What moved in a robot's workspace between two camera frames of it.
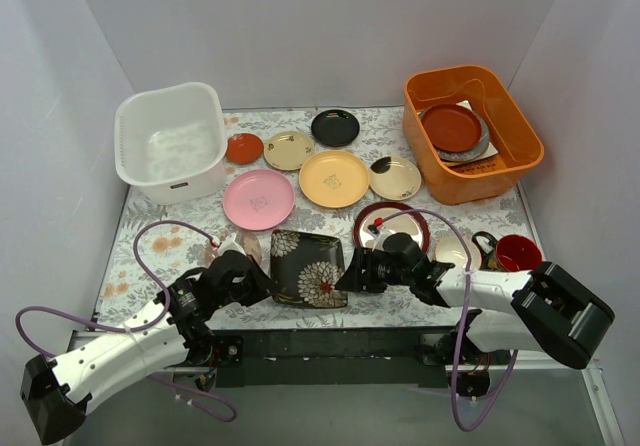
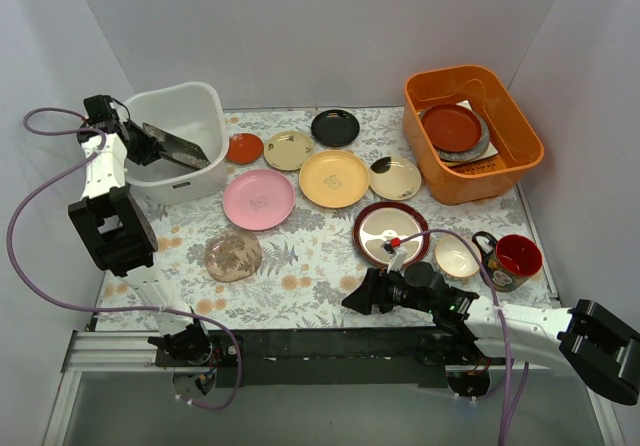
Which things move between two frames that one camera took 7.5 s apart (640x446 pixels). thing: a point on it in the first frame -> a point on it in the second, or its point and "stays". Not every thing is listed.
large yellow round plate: (334, 178) stays
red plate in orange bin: (452, 127) stays
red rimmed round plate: (412, 224) stays
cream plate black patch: (394, 178) stays
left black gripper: (248, 283) -> (143, 144)
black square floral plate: (306, 269) -> (184, 152)
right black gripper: (364, 272) -> (377, 297)
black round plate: (335, 128) stays
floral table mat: (321, 222) stays
